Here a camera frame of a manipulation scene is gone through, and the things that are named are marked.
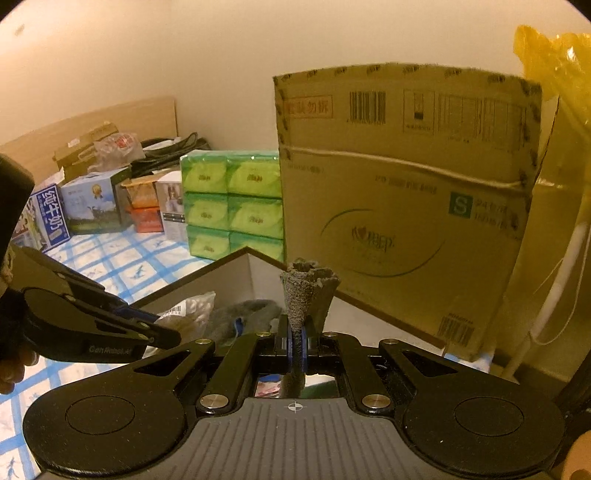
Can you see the person's left hand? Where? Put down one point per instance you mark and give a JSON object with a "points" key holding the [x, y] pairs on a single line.
{"points": [[9, 374]]}

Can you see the tan cardboard roll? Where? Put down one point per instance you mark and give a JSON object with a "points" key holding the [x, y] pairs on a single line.
{"points": [[577, 457]]}

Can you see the wooden headboard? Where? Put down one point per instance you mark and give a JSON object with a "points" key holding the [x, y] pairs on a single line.
{"points": [[37, 138]]}

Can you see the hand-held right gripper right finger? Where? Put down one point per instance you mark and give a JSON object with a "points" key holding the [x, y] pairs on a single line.
{"points": [[346, 360]]}

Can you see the yellow plastic cover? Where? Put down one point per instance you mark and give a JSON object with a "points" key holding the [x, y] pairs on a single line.
{"points": [[554, 60]]}

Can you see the brown storage box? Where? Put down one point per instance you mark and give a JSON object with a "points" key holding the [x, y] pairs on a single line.
{"points": [[221, 281]]}

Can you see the blue milk carton box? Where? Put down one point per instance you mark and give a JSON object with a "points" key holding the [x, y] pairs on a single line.
{"points": [[46, 217]]}

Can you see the cotton swab pack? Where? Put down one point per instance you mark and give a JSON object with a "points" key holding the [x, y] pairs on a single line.
{"points": [[189, 309]]}

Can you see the gold box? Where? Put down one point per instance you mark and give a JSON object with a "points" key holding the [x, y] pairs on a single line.
{"points": [[143, 196]]}

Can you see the green cow print milk box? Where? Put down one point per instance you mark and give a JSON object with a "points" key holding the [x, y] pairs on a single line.
{"points": [[92, 203]]}

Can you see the grey fuzzy cloth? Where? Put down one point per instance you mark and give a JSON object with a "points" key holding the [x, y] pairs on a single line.
{"points": [[249, 314]]}

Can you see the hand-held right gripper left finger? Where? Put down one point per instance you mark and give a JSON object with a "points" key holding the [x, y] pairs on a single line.
{"points": [[249, 355]]}

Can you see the blue checked bedsheet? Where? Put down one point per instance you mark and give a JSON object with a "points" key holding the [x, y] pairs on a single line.
{"points": [[115, 263]]}

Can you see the pink and white strip packet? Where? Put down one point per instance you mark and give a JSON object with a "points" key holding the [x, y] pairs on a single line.
{"points": [[268, 387]]}

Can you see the white product box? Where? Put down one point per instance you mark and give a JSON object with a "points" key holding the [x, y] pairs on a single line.
{"points": [[171, 207]]}

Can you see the stack of green tissue packs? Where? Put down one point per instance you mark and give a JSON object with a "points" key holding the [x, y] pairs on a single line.
{"points": [[231, 203]]}

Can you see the flat cardboard box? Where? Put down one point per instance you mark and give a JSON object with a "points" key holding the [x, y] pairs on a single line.
{"points": [[76, 152]]}

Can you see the large cardboard box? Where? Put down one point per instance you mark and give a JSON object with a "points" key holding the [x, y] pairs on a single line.
{"points": [[392, 207]]}

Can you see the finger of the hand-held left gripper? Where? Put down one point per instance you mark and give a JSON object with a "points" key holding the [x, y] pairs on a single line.
{"points": [[134, 316], [161, 337]]}

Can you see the clear plastic bag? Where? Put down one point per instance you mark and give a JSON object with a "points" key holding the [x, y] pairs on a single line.
{"points": [[120, 145]]}

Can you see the red brown box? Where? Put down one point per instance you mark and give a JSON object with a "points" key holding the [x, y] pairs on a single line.
{"points": [[147, 220]]}

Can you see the grey felt cloth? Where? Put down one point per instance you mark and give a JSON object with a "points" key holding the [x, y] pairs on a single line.
{"points": [[300, 295]]}

